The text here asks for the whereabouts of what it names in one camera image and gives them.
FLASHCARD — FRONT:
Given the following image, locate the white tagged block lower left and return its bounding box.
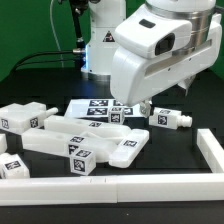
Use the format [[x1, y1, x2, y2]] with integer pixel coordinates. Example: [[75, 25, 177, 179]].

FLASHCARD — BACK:
[[0, 153, 30, 179]]

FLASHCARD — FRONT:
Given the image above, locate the white chair seat block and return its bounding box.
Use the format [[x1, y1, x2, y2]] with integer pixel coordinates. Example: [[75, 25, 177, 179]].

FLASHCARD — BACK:
[[0, 102, 58, 135]]

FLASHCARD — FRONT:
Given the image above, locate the white tagged cube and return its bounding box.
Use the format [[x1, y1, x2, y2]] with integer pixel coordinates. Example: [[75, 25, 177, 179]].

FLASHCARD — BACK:
[[70, 149, 96, 175]]

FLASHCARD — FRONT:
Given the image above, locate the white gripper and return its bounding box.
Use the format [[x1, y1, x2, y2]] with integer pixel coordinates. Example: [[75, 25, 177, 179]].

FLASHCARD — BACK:
[[110, 3, 222, 118]]

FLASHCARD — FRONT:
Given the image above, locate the white rail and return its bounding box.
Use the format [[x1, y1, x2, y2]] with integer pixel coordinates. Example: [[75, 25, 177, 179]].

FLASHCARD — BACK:
[[196, 129, 224, 174], [0, 173, 224, 206]]

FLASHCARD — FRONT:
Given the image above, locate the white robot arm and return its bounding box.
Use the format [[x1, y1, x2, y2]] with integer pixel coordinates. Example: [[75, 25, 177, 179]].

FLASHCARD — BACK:
[[82, 0, 224, 117]]

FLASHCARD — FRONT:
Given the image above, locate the white tagged sheet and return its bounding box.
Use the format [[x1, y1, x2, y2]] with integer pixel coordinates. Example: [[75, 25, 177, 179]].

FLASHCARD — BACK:
[[65, 99, 142, 118]]

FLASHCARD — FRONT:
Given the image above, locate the white block left edge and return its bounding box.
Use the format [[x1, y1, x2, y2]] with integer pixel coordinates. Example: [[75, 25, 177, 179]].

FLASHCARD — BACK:
[[0, 134, 7, 154]]

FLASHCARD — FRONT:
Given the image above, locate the black cable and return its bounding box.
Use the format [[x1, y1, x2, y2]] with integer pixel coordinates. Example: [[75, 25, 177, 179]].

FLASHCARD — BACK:
[[9, 48, 84, 75]]

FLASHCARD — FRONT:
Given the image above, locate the white front rail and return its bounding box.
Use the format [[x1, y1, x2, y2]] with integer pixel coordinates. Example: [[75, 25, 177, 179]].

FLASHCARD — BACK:
[[0, 173, 224, 206]]

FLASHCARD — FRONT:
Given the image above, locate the white right rail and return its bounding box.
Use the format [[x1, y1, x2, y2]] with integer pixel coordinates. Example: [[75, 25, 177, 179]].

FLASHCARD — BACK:
[[196, 129, 224, 174]]

